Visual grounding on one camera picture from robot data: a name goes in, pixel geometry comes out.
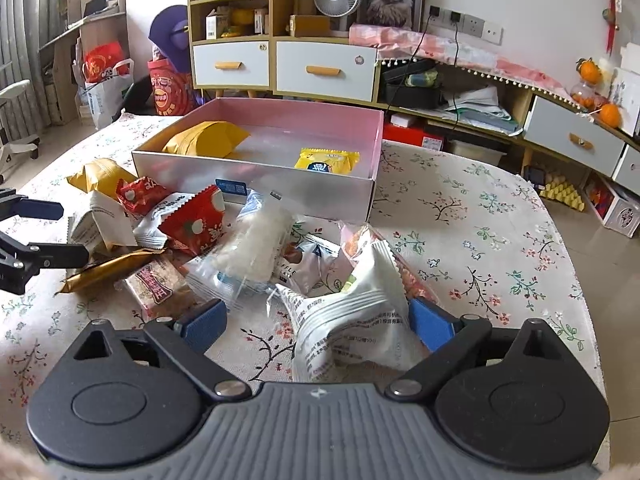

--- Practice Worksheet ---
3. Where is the orange fruit ornament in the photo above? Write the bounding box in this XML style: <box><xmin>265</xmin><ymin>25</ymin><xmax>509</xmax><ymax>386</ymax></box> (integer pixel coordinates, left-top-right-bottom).
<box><xmin>597</xmin><ymin>104</ymin><xmax>622</xmax><ymax>129</ymax></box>
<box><xmin>575</xmin><ymin>57</ymin><xmax>604</xmax><ymax>86</ymax></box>

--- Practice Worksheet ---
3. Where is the pink cardboard box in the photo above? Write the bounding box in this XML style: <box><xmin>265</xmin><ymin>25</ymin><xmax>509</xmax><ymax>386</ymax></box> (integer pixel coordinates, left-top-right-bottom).
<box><xmin>131</xmin><ymin>97</ymin><xmax>385</xmax><ymax>225</ymax></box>

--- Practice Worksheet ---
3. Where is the red patterned gift bag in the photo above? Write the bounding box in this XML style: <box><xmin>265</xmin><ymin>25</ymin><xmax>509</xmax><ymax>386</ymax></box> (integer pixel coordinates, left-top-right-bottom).
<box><xmin>81</xmin><ymin>42</ymin><xmax>132</xmax><ymax>84</ymax></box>

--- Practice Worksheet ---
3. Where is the red round gift bag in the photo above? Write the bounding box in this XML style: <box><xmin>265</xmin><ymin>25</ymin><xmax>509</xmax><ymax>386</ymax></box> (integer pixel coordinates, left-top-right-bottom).
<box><xmin>148</xmin><ymin>57</ymin><xmax>200</xmax><ymax>117</ymax></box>

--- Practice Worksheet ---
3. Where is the pink brown bar packet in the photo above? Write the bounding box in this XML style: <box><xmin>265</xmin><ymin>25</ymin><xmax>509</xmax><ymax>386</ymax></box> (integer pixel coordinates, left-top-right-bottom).
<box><xmin>122</xmin><ymin>255</ymin><xmax>202</xmax><ymax>322</ymax></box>

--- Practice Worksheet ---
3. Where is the white packet with black characters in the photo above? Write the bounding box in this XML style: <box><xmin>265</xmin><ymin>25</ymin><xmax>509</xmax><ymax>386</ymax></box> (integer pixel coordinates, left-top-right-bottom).
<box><xmin>132</xmin><ymin>192</ymin><xmax>195</xmax><ymax>252</ymax></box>

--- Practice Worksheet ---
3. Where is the pile of papers and bags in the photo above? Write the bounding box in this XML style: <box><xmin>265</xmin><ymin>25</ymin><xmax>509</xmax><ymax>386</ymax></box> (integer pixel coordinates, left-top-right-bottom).
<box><xmin>435</xmin><ymin>85</ymin><xmax>522</xmax><ymax>136</ymax></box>

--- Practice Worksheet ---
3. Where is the yellow packet with dark label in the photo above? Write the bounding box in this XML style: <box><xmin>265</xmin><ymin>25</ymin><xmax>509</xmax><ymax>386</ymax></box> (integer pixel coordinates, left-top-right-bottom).
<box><xmin>294</xmin><ymin>148</ymin><xmax>361</xmax><ymax>177</ymax></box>

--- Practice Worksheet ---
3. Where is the clear rice cracker packet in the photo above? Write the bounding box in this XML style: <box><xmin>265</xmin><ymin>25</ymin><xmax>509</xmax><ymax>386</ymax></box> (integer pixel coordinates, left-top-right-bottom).
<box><xmin>182</xmin><ymin>190</ymin><xmax>297</xmax><ymax>311</ymax></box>

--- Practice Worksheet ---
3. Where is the purple bag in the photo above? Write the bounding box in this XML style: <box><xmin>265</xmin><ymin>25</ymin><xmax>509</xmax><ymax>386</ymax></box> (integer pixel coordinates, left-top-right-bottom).
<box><xmin>149</xmin><ymin>5</ymin><xmax>193</xmax><ymax>74</ymax></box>

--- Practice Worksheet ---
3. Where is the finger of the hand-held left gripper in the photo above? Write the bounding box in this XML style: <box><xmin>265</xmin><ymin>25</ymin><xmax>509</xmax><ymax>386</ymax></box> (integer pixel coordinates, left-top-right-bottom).
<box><xmin>0</xmin><ymin>232</ymin><xmax>91</xmax><ymax>295</ymax></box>
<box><xmin>0</xmin><ymin>188</ymin><xmax>65</xmax><ymax>221</ymax></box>

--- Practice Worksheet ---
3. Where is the clear waffle packet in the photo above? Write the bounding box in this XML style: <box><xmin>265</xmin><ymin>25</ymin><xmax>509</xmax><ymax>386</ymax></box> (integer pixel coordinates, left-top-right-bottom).
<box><xmin>272</xmin><ymin>232</ymin><xmax>347</xmax><ymax>297</ymax></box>

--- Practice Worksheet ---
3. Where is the white packet with green print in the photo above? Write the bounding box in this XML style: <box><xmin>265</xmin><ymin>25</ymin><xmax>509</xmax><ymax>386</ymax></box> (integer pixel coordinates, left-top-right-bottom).
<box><xmin>69</xmin><ymin>191</ymin><xmax>138</xmax><ymax>257</ymax></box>

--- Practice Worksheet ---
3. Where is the white packet with grey text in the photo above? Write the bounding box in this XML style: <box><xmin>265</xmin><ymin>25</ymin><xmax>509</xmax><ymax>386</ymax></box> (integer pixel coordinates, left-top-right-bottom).
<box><xmin>276</xmin><ymin>240</ymin><xmax>427</xmax><ymax>386</ymax></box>

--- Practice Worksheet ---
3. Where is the gold brown snack packet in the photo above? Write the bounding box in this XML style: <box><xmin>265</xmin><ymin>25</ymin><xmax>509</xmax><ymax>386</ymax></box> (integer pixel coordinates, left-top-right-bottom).
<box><xmin>59</xmin><ymin>249</ymin><xmax>162</xmax><ymax>295</ymax></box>

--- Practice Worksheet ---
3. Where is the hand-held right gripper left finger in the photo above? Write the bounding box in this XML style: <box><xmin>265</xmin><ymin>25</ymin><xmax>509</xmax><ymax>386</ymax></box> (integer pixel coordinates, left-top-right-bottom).
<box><xmin>74</xmin><ymin>299</ymin><xmax>252</xmax><ymax>403</ymax></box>

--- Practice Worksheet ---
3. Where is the yellow egg tray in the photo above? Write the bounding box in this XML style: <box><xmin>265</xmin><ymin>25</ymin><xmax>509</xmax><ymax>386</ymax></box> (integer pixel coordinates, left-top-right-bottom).
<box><xmin>539</xmin><ymin>180</ymin><xmax>587</xmax><ymax>212</ymax></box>

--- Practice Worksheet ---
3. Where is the black power cable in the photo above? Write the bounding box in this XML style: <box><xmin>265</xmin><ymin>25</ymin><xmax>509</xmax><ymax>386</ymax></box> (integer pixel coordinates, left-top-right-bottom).
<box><xmin>440</xmin><ymin>22</ymin><xmax>462</xmax><ymax>147</ymax></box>
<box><xmin>384</xmin><ymin>14</ymin><xmax>434</xmax><ymax>113</ymax></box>

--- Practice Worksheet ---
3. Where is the black storage box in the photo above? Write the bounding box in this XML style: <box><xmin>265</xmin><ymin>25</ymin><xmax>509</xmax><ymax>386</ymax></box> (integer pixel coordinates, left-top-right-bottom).
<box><xmin>381</xmin><ymin>59</ymin><xmax>444</xmax><ymax>110</ymax></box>

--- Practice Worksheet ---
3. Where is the red hanging decoration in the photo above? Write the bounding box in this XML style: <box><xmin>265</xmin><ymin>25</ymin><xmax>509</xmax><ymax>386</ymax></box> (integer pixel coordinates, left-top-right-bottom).
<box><xmin>603</xmin><ymin>0</ymin><xmax>626</xmax><ymax>54</ymax></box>

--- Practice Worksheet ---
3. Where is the translucent storage bin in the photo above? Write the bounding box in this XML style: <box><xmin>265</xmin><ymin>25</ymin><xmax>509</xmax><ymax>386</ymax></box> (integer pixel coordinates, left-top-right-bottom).
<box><xmin>444</xmin><ymin>135</ymin><xmax>511</xmax><ymax>167</ymax></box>

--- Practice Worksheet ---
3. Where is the clear jar with oranges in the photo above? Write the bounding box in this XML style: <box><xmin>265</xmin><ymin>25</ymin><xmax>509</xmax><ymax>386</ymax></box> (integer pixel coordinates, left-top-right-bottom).
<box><xmin>570</xmin><ymin>82</ymin><xmax>599</xmax><ymax>111</ymax></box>

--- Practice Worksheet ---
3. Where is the gold yellow snack packet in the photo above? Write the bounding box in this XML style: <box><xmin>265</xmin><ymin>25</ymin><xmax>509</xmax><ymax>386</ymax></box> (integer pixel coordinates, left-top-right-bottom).
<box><xmin>66</xmin><ymin>158</ymin><xmax>138</xmax><ymax>202</ymax></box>

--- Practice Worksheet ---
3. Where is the pink patterned cloth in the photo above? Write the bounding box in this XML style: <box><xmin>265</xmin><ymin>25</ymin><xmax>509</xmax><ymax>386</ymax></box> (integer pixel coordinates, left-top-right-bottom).
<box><xmin>349</xmin><ymin>25</ymin><xmax>596</xmax><ymax>117</ymax></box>

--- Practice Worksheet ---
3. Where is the white office chair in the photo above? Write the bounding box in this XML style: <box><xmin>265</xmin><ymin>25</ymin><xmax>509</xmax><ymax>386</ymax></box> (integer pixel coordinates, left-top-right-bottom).
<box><xmin>0</xmin><ymin>80</ymin><xmax>42</xmax><ymax>184</ymax></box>

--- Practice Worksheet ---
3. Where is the large red snack packet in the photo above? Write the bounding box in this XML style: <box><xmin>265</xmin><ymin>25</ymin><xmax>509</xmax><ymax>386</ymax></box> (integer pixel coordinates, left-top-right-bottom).
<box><xmin>159</xmin><ymin>185</ymin><xmax>227</xmax><ymax>257</ymax></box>

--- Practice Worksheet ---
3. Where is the small white carton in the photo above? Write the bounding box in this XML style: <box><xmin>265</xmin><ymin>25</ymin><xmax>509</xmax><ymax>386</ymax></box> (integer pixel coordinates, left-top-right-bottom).
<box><xmin>205</xmin><ymin>12</ymin><xmax>231</xmax><ymax>40</ymax></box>

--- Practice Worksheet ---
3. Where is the white shopping bag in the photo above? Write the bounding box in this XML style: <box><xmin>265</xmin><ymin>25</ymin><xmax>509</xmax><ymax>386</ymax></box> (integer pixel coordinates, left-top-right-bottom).
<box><xmin>84</xmin><ymin>59</ymin><xmax>136</xmax><ymax>130</ymax></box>

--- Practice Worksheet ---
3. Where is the wooden cabinet with white drawers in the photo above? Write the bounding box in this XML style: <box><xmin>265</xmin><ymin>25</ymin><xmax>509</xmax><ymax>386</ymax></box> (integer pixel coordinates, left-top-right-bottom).
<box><xmin>187</xmin><ymin>0</ymin><xmax>379</xmax><ymax>104</ymax></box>

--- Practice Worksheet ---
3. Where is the grey curtain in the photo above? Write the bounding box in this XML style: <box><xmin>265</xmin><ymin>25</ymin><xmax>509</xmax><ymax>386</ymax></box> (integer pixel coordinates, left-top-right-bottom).
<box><xmin>0</xmin><ymin>0</ymin><xmax>68</xmax><ymax>131</ymax></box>

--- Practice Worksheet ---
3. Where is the low wooden cabinet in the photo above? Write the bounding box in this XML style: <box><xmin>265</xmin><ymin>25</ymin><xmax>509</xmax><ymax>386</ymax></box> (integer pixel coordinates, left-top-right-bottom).
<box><xmin>377</xmin><ymin>55</ymin><xmax>640</xmax><ymax>196</ymax></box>

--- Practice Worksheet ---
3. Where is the small red snack packet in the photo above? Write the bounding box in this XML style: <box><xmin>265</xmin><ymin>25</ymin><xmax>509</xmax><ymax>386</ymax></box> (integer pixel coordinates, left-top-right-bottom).
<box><xmin>116</xmin><ymin>176</ymin><xmax>172</xmax><ymax>218</ymax></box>

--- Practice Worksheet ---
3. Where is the floral tablecloth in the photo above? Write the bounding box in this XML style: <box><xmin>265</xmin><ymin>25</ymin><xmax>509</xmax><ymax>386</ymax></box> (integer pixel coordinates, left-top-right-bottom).
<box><xmin>0</xmin><ymin>112</ymin><xmax>608</xmax><ymax>461</ymax></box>

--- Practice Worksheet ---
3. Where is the white patterned floor box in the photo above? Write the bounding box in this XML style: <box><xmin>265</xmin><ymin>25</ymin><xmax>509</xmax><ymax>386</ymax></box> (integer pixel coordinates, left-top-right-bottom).
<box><xmin>585</xmin><ymin>175</ymin><xmax>640</xmax><ymax>239</ymax></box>

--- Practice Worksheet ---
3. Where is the mustard yellow snack packet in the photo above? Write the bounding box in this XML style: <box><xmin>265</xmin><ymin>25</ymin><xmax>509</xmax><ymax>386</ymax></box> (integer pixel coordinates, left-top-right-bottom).
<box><xmin>161</xmin><ymin>121</ymin><xmax>251</xmax><ymax>159</ymax></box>

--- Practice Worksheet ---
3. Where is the wooden desk with shelves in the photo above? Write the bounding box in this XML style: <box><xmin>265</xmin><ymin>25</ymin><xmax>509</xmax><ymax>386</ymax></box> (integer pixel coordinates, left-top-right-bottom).
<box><xmin>39</xmin><ymin>0</ymin><xmax>129</xmax><ymax>126</ymax></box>

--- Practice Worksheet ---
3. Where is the clear pink snack packet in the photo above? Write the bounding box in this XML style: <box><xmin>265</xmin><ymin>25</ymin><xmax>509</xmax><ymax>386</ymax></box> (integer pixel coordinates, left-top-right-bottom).
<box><xmin>340</xmin><ymin>224</ymin><xmax>442</xmax><ymax>307</ymax></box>

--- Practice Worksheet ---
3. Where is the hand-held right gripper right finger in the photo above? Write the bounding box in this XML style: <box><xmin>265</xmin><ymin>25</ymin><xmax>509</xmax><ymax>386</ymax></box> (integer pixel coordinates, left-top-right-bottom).
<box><xmin>385</xmin><ymin>299</ymin><xmax>565</xmax><ymax>403</ymax></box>

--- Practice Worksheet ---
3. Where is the red flat box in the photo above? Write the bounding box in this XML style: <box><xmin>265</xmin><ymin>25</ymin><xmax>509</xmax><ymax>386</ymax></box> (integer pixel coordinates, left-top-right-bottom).
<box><xmin>382</xmin><ymin>122</ymin><xmax>446</xmax><ymax>152</ymax></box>

